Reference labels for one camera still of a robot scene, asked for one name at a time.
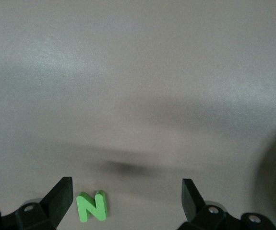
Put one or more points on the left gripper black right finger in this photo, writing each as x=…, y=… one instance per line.
x=207, y=218

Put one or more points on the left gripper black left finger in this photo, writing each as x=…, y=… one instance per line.
x=44, y=215

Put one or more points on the brown table cover sheet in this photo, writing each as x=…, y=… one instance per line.
x=104, y=60

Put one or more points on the green letter N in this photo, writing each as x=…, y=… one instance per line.
x=82, y=208

